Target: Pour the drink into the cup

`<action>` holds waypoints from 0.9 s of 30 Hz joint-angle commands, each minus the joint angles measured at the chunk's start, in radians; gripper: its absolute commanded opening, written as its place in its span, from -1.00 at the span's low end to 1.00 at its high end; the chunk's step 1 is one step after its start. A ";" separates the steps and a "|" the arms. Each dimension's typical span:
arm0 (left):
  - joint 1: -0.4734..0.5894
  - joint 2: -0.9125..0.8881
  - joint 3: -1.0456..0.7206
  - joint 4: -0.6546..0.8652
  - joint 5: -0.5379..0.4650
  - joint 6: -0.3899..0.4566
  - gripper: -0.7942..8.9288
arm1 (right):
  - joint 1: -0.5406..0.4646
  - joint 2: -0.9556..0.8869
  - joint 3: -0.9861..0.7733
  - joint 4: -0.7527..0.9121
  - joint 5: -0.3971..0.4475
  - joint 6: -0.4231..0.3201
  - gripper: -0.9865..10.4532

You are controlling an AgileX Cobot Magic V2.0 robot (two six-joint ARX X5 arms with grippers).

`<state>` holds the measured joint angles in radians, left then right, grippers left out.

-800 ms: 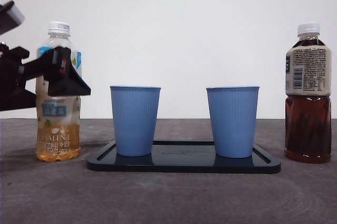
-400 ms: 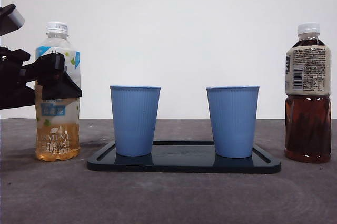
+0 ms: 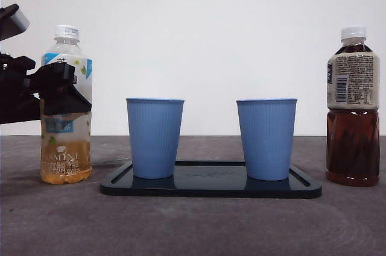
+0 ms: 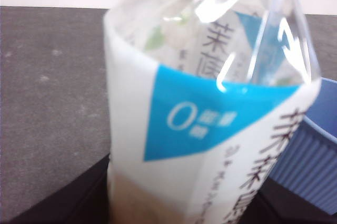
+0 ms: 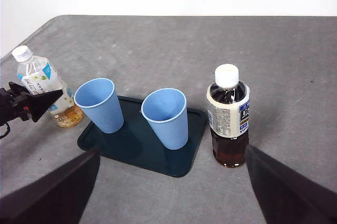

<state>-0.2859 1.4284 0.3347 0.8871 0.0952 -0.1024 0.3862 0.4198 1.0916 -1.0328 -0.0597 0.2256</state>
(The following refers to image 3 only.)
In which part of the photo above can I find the jasmine tea bottle white label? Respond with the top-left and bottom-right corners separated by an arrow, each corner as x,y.
40,25 -> 93,185

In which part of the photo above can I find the dark tea bottle beige label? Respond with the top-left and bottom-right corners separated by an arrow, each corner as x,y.
325,26 -> 381,187

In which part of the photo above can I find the blue ribbed plastic cup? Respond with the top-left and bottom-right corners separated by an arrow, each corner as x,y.
236,98 -> 299,181
125,97 -> 185,180

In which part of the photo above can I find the dark blue rectangular tray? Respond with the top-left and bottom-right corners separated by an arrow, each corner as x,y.
100,160 -> 323,199

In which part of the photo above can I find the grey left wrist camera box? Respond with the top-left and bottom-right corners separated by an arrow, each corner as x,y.
0,4 -> 30,42

